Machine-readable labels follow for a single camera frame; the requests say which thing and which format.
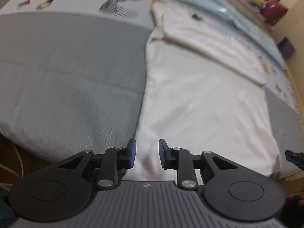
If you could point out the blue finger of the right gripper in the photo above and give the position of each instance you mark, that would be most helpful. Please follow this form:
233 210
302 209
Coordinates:
295 158

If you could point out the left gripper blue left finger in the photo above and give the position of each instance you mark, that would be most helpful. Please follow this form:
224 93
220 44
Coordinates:
112 161

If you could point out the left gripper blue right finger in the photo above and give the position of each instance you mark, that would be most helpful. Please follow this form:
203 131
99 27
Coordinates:
182 161

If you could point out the white long sleeve shirt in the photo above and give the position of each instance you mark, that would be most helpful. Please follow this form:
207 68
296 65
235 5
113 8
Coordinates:
204 91

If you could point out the grey deer print bed sheet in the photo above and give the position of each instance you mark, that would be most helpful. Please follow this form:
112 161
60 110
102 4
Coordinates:
73 76

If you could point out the red cushion on windowsill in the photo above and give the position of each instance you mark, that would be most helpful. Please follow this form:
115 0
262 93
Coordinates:
274 11

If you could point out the light blue folded sheet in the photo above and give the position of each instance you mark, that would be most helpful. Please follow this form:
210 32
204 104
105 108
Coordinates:
225 12

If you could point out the purple box by wall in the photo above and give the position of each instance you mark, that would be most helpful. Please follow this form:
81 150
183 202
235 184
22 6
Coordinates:
286 48

